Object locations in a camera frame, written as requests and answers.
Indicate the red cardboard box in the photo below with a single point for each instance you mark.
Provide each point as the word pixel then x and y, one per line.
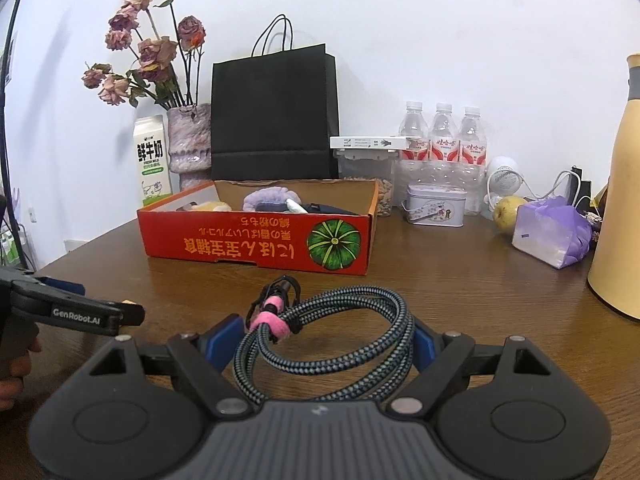
pixel 250 242

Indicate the yellow white plush toy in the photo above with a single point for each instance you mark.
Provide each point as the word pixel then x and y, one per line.
pixel 212 206

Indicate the small printed tin box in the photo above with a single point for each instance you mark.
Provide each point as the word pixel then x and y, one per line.
pixel 435 207

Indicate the black charger plug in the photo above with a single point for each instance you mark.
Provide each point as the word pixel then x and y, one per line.
pixel 582 185

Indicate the yellow thermos jug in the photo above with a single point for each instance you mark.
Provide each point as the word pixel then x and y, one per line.
pixel 620 210

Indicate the yellow snack packet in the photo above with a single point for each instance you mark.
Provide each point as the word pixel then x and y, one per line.
pixel 599 205

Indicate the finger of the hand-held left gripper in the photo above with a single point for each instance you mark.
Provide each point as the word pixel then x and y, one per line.
pixel 65 287

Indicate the small white fan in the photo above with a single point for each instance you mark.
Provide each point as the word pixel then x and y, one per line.
pixel 505 175

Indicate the black paper bag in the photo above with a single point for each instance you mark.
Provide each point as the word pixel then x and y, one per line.
pixel 272 115

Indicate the green white milk carton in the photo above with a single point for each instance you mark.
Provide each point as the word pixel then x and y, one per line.
pixel 151 165

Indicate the flat white box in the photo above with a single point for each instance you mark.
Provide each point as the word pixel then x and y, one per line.
pixel 370 142

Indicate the pink vase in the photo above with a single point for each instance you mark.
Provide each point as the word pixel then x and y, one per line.
pixel 190 140

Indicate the dried pink roses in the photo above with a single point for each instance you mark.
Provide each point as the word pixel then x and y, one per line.
pixel 145 50

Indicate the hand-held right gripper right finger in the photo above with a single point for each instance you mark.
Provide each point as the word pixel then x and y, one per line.
pixel 425 347

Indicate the person's left hand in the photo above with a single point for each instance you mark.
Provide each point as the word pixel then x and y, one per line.
pixel 12 392

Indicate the navy zip pouch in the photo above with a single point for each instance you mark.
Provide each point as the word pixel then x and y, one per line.
pixel 330 209

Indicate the black light stand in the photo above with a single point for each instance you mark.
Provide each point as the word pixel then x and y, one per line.
pixel 7 135

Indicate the purple plastic bag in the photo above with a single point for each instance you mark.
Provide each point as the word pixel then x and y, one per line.
pixel 550 235

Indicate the white wall panel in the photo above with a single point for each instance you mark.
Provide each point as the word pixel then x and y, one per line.
pixel 77 245

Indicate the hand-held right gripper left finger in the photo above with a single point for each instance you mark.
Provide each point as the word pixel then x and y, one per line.
pixel 222 342

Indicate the clear container of nuts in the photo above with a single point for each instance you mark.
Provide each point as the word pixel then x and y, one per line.
pixel 367 175

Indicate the fluffy purple headband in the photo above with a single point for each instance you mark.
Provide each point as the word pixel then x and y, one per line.
pixel 267 197

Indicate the clear water bottle red label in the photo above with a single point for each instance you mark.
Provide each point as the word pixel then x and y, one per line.
pixel 473 152
pixel 414 145
pixel 444 147

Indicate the yellow pear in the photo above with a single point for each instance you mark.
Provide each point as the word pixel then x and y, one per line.
pixel 507 215

